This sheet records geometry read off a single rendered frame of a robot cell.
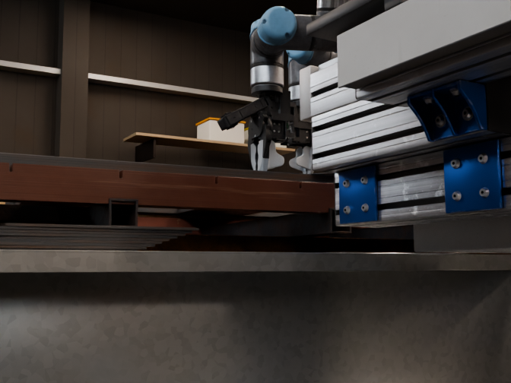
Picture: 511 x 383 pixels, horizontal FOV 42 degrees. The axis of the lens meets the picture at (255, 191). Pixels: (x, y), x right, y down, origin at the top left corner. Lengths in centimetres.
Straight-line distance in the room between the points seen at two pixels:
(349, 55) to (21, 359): 66
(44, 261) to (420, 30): 56
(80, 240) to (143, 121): 733
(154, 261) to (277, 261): 20
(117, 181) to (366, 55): 53
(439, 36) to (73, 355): 73
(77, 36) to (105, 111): 92
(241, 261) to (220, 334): 21
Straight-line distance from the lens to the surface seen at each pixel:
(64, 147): 772
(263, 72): 147
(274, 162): 145
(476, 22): 70
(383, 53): 79
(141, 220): 190
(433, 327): 144
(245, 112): 144
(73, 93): 788
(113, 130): 817
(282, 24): 139
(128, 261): 95
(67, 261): 94
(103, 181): 116
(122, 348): 113
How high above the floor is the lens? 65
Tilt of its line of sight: 7 degrees up
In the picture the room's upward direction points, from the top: straight up
